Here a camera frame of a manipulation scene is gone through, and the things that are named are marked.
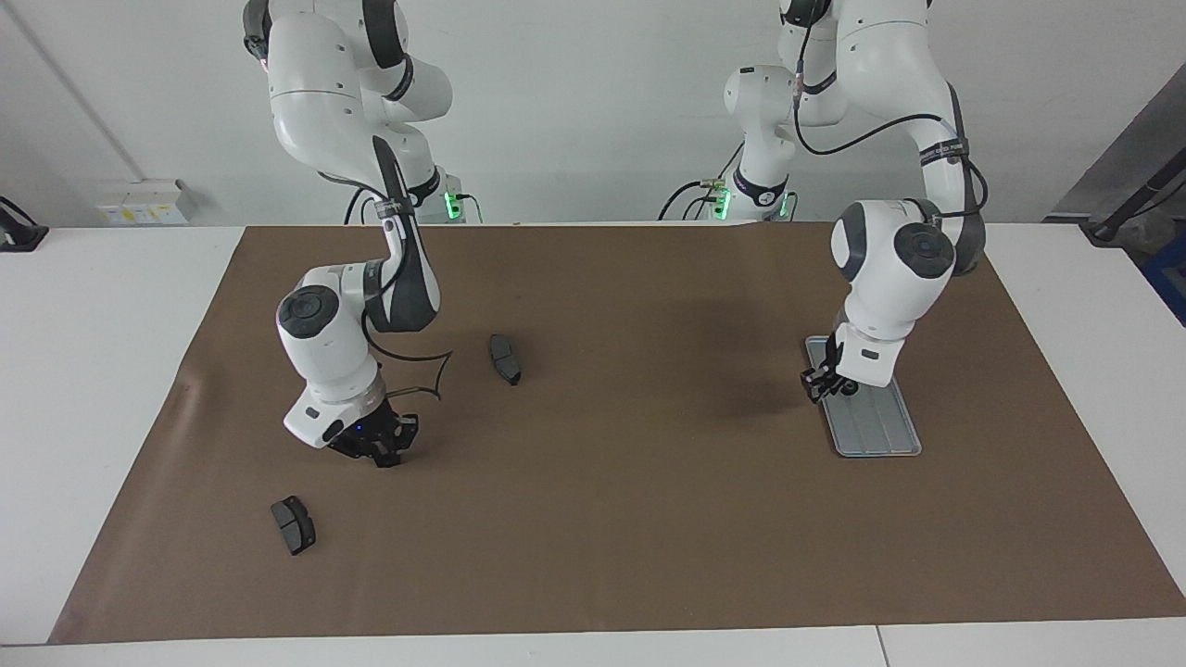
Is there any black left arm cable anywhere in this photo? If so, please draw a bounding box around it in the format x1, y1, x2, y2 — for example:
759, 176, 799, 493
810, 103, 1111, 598
792, 28, 990, 219

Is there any short grey brake pad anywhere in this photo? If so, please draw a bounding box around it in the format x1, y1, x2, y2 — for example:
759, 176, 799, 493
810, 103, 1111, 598
270, 496, 318, 557

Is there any long grey brake pad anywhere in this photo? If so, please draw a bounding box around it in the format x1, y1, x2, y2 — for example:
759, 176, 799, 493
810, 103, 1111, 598
488, 333, 523, 387

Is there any white wall socket box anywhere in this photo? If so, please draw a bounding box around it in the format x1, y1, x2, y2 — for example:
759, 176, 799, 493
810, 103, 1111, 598
97, 179, 197, 226

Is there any silver metal compartment tray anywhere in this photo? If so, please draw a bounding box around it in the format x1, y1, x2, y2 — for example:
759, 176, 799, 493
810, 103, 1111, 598
804, 335, 924, 459

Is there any black right base cable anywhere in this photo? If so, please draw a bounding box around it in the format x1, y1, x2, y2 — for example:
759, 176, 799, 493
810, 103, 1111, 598
343, 181, 483, 226

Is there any black left base cable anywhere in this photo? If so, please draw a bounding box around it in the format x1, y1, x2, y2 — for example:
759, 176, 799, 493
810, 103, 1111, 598
658, 178, 742, 223

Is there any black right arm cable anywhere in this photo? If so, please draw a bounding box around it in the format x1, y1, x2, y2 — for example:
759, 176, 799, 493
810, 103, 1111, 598
361, 306, 455, 404

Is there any blue box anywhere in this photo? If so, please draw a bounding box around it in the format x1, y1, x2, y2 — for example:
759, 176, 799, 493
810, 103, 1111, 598
1142, 236, 1186, 327

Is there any black base cable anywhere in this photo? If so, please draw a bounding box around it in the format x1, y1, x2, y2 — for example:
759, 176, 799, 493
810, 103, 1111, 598
658, 178, 742, 223
343, 181, 483, 226

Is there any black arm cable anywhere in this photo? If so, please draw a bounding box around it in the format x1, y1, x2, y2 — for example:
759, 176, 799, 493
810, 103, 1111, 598
361, 306, 455, 404
792, 28, 990, 219

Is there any black clamp mount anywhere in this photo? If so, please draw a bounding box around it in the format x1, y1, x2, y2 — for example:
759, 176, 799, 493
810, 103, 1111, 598
0, 196, 49, 253

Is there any black stand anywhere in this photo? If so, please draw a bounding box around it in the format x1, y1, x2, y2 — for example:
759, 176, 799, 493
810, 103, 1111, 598
1079, 153, 1186, 246

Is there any brown paper table mat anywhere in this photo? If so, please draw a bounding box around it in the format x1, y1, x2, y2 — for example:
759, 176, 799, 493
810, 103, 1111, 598
48, 220, 1186, 647

